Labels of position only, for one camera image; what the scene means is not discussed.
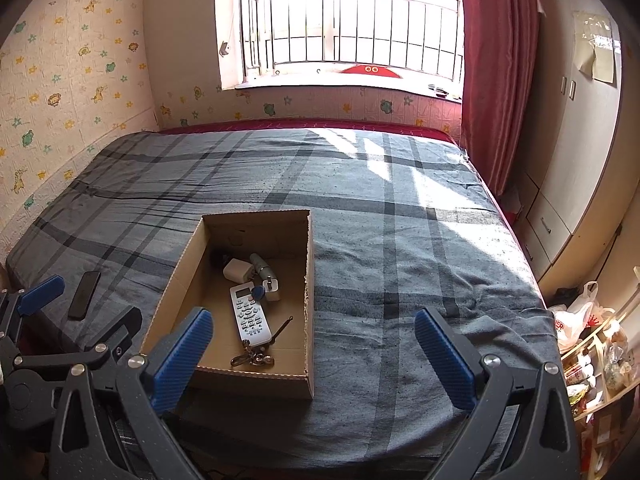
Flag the metal window railing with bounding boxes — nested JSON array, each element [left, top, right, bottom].
[[238, 0, 464, 84]]

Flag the red window cushion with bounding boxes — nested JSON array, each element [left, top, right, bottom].
[[341, 64, 401, 79]]

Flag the black smartphone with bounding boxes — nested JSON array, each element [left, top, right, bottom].
[[67, 270, 101, 321]]

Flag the keys with carabiner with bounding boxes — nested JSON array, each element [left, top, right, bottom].
[[230, 339, 274, 367]]

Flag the white air conditioner remote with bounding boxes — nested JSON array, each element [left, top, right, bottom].
[[230, 282, 272, 346]]

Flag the beige wardrobe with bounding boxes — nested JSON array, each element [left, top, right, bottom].
[[514, 0, 639, 298]]

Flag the grey plaid bed blanket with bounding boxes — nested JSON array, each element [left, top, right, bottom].
[[7, 129, 559, 478]]

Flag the light blue tube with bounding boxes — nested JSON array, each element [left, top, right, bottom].
[[250, 252, 276, 281]]

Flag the white plastic bag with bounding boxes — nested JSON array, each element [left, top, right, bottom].
[[550, 281, 612, 354]]

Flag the small white charger plug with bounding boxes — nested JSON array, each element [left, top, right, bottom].
[[262, 276, 280, 302]]

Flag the wooden shelf with clutter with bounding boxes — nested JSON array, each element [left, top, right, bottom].
[[562, 288, 639, 479]]

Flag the blue key fob tag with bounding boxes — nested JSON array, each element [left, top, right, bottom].
[[252, 285, 266, 302]]

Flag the red curtain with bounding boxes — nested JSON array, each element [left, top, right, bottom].
[[462, 0, 538, 196]]

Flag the brown cardboard box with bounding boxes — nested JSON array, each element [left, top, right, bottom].
[[141, 209, 314, 400]]

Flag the large white charger plug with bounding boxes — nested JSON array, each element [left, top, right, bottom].
[[222, 258, 255, 284]]

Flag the paper note on wardrobe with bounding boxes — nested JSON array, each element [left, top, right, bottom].
[[573, 11, 615, 84]]

